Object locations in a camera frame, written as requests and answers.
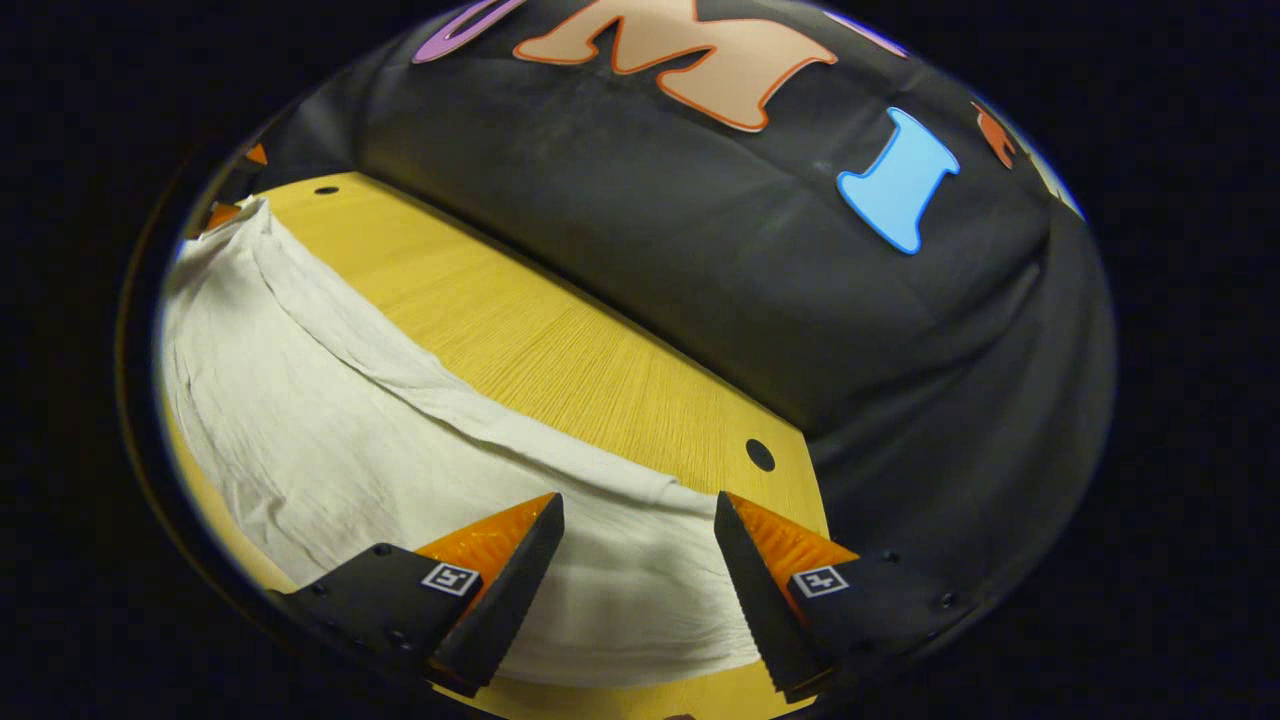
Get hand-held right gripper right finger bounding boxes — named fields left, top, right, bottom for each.
left=712, top=490, right=1001, bottom=704

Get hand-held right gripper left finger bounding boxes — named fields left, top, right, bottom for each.
left=266, top=491, right=567, bottom=699

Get white jeans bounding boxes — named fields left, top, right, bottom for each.
left=160, top=195, right=766, bottom=691

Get black backdrop cloth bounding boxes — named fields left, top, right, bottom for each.
left=215, top=0, right=1118, bottom=641

